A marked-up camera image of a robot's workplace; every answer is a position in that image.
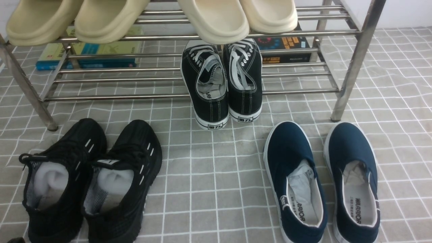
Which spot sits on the black knit sneaker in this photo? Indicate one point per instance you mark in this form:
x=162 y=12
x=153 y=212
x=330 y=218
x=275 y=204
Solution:
x=116 y=193
x=56 y=182

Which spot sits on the steel shoe rack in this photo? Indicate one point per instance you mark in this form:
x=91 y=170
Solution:
x=333 y=16

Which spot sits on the left black canvas sneaker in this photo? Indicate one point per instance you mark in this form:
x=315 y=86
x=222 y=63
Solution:
x=204 y=77

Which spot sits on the black canvas sneaker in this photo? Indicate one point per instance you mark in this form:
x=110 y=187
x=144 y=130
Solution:
x=242 y=62
x=204 y=77

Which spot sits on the right black canvas sneaker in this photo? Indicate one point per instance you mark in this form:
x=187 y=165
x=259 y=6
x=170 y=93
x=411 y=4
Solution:
x=242 y=62

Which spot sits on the grey checkered floor mat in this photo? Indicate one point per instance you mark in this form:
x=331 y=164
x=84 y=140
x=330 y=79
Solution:
x=212 y=186

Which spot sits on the black and orange book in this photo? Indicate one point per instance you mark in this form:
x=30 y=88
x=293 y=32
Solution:
x=287 y=45

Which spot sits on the cream slipper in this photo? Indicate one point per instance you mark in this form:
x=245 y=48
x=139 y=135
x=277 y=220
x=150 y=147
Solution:
x=217 y=21
x=271 y=16

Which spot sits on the left navy slip-on shoe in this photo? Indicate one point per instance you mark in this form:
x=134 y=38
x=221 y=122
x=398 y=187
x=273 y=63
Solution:
x=298 y=193

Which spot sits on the navy slip-on shoe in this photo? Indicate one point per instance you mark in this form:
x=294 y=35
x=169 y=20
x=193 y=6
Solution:
x=352 y=163
x=298 y=193

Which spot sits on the green and blue book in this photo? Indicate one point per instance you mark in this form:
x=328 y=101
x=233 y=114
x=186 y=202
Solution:
x=53 y=53

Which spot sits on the far right cream slipper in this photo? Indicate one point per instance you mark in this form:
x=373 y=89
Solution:
x=271 y=16

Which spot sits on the right navy slip-on shoe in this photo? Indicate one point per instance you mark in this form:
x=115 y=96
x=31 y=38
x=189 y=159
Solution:
x=352 y=163

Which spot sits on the beige slipper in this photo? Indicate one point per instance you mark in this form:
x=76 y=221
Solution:
x=38 y=22
x=106 y=21

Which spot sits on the far left beige slipper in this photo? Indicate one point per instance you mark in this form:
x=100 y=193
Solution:
x=38 y=22

